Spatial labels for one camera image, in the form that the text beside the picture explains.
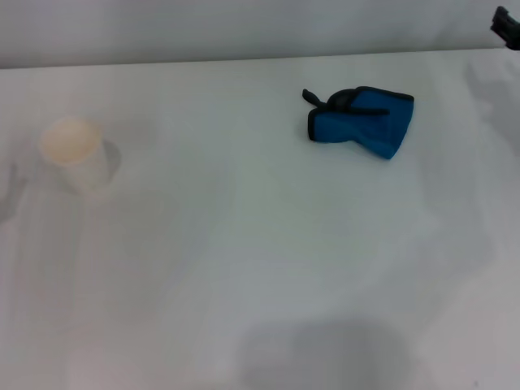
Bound white paper cup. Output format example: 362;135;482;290
40;116;111;194

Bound blue rag with black trim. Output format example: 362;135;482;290
301;85;415;161

